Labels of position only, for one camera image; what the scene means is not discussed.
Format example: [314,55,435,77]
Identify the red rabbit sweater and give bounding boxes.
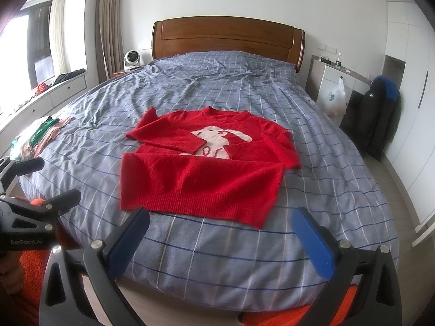
[119,107,302,229]

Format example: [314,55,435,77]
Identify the pile of colourful clothes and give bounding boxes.
[9,116,74,161]

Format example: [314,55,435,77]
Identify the dark clothes on bench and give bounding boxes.
[52,68,86,86]

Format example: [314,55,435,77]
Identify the person's left hand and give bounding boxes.
[0,251,24,294]

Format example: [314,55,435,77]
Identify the orange fuzzy rug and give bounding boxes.
[13,198,69,326]

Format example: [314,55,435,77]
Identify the white window bench drawers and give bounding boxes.
[1,71,88,157]

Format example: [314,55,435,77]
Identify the brown curtain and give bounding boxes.
[95,0,124,83]

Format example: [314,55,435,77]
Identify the small white fan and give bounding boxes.
[124,50,141,71]

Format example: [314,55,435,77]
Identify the black and blue jacket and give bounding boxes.
[340,76,400,161]

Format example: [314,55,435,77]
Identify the white plastic bag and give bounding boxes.
[325,76,347,117]

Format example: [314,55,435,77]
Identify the white bedside desk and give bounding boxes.
[305,55,371,105]

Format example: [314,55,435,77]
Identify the green bottle on desk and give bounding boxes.
[335,52,341,68]

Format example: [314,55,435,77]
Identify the white wardrobe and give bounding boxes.
[385,2,434,233]

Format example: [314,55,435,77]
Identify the brown wooden headboard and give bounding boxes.
[151,16,305,71]

